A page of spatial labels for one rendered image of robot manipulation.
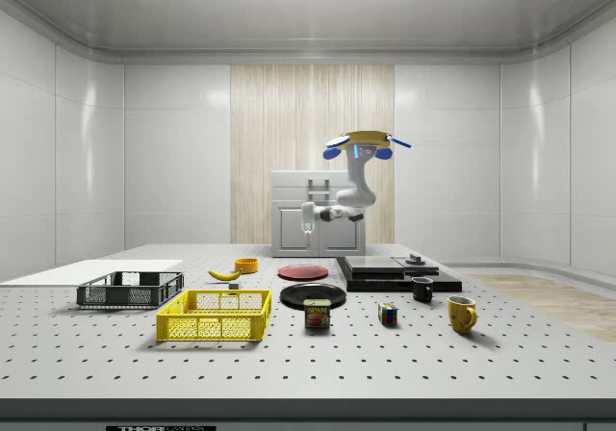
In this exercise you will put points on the yellow mug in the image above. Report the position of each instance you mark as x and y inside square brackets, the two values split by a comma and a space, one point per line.
[459, 315]

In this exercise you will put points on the drone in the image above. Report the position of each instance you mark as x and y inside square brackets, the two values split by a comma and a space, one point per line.
[368, 137]

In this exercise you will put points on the black plate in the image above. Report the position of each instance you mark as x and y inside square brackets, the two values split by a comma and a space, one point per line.
[298, 292]

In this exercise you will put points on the black mug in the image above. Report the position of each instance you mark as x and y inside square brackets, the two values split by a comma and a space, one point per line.
[422, 290]

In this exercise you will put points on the flat-sided can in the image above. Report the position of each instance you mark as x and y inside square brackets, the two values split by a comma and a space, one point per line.
[317, 314]

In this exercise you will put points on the white cabinet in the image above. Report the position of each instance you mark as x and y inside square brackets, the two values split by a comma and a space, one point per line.
[293, 229]

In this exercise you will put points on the dark grey basket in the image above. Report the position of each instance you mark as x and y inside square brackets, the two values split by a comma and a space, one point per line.
[130, 298]

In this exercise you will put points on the black stove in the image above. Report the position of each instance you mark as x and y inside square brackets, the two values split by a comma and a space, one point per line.
[380, 272]

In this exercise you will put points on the white board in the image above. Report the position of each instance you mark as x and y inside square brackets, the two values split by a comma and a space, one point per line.
[96, 270]

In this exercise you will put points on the banana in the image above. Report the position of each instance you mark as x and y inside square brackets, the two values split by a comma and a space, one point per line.
[223, 275]

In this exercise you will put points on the red plate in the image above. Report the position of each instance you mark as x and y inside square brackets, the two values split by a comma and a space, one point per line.
[302, 272]

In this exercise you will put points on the yellow basket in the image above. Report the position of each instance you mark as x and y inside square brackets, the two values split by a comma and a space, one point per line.
[209, 327]

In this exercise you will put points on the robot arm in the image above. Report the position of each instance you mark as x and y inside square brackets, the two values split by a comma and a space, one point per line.
[356, 176]

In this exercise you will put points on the yellow bowl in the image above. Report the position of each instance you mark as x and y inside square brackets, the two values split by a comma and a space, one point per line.
[246, 267]

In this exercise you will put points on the puzzle cube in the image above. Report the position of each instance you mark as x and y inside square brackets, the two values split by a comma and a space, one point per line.
[388, 314]

